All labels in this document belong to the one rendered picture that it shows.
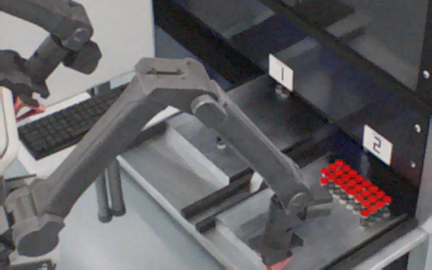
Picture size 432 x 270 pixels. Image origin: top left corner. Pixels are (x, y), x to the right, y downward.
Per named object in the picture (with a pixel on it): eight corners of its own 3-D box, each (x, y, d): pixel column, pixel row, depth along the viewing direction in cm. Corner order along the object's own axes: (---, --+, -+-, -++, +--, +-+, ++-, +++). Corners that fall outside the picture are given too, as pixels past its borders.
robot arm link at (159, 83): (148, 34, 160) (167, 75, 154) (207, 62, 170) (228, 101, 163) (-5, 209, 177) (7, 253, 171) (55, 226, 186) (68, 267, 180)
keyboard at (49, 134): (144, 79, 277) (143, 72, 275) (170, 105, 268) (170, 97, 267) (13, 132, 260) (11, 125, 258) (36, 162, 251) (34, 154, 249)
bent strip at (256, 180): (260, 180, 235) (260, 162, 231) (268, 187, 233) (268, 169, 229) (212, 206, 228) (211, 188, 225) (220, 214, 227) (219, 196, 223)
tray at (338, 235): (328, 163, 240) (329, 152, 237) (405, 224, 224) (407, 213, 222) (215, 228, 224) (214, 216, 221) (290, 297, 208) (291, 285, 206)
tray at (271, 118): (271, 80, 264) (272, 69, 262) (337, 130, 249) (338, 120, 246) (165, 131, 248) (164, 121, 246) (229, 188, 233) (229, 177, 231)
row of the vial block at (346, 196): (324, 180, 235) (325, 166, 232) (377, 223, 224) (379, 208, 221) (317, 184, 234) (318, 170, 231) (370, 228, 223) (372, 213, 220)
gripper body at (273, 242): (303, 248, 207) (310, 221, 203) (266, 265, 201) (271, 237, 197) (283, 230, 211) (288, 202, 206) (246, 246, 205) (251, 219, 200)
